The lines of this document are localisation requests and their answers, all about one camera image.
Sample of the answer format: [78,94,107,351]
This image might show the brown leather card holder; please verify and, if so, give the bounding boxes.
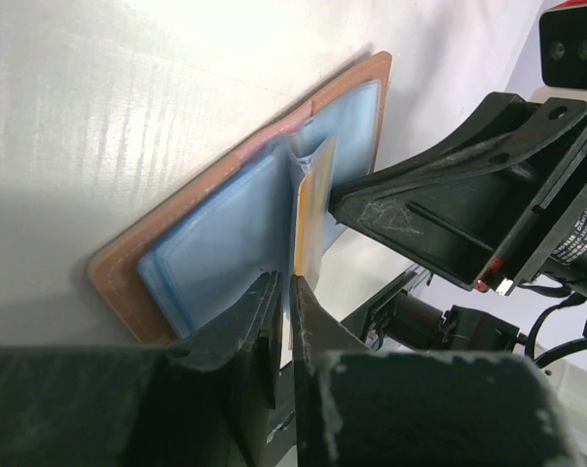
[89,52,392,344]

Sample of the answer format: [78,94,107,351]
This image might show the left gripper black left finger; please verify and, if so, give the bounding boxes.
[0,272,282,466]

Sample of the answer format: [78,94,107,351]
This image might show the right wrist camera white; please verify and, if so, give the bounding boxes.
[532,1,587,103]

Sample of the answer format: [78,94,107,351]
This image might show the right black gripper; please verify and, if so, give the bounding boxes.
[329,92,587,296]

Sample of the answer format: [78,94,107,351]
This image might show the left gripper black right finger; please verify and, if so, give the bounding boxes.
[289,276,584,466]

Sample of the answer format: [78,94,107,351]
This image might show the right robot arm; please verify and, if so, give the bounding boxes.
[329,92,587,410]

